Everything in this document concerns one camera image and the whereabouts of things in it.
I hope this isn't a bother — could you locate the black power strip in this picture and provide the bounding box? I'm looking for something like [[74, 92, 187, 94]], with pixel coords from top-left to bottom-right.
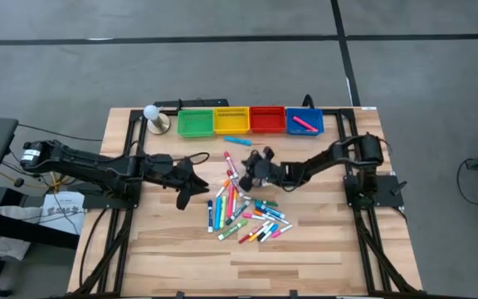
[[154, 98, 230, 109]]

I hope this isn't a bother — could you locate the red Expo marker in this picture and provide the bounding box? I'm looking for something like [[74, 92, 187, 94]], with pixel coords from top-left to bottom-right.
[[222, 150, 240, 180]]

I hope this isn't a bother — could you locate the red plastic basket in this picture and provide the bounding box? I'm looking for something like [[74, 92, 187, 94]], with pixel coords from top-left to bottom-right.
[[249, 105, 287, 135]]

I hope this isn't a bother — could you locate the black fine-tip marker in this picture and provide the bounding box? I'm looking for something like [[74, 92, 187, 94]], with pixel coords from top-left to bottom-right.
[[256, 223, 274, 242]]

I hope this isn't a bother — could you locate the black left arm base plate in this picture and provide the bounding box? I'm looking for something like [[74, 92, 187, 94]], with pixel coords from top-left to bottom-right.
[[81, 178, 141, 210]]

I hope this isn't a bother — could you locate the yellow cable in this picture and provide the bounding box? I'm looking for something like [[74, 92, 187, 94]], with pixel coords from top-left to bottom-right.
[[0, 165, 72, 194]]

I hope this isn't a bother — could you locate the white printed paper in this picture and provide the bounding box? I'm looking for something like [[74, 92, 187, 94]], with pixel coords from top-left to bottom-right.
[[41, 190, 86, 237]]

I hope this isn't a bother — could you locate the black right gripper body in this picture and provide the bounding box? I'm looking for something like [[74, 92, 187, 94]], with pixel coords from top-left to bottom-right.
[[250, 159, 285, 189]]

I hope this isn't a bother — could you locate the light green Expo marker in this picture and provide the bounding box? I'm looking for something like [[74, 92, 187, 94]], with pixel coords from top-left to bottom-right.
[[217, 219, 249, 243]]

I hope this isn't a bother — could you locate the black metal beam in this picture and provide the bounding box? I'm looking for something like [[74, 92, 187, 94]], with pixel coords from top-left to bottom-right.
[[0, 207, 80, 250]]

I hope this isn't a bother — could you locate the dark green Expo marker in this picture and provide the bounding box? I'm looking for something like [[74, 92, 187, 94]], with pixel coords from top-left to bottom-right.
[[225, 199, 251, 228]]

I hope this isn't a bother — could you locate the yellow highlighter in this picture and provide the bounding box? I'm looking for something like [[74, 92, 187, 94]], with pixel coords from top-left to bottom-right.
[[219, 194, 227, 230]]

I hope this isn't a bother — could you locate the blue highlighter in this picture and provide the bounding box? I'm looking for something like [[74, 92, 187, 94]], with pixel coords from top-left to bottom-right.
[[223, 136, 253, 147], [214, 195, 222, 232]]

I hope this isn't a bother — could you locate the green fine-tip marker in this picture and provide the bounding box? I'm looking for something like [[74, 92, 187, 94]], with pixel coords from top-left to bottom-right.
[[242, 195, 280, 208]]

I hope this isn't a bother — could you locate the blue plastic basket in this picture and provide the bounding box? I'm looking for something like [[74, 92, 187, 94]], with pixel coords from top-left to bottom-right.
[[285, 107, 325, 137]]

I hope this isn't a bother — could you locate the green plastic basket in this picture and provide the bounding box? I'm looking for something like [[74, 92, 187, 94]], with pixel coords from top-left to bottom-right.
[[176, 109, 216, 139]]

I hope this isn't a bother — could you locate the pink highlighter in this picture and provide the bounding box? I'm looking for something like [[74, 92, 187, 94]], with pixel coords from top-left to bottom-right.
[[226, 184, 236, 220], [291, 115, 319, 133]]

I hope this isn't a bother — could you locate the blue fine-tip marker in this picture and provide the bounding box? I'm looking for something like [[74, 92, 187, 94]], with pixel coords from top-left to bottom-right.
[[260, 223, 280, 243], [266, 213, 290, 226]]

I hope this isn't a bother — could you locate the white plastic bag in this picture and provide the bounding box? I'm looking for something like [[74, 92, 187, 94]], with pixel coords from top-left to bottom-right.
[[0, 205, 44, 262]]

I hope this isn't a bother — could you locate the yellow plastic basket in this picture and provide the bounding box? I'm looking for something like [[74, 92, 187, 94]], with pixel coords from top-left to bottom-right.
[[212, 106, 251, 135]]

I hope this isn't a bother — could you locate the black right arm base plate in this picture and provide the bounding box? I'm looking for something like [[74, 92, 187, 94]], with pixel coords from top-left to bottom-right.
[[343, 174, 405, 208]]

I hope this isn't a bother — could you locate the red fine-tip marker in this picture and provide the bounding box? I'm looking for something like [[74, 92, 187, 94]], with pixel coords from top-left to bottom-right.
[[238, 226, 265, 245]]

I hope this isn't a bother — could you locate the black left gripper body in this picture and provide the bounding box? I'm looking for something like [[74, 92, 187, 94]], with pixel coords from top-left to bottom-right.
[[151, 153, 201, 194]]

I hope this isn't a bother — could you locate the white bulb brass lamp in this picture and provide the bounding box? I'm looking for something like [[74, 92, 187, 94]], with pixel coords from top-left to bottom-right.
[[142, 104, 172, 136]]

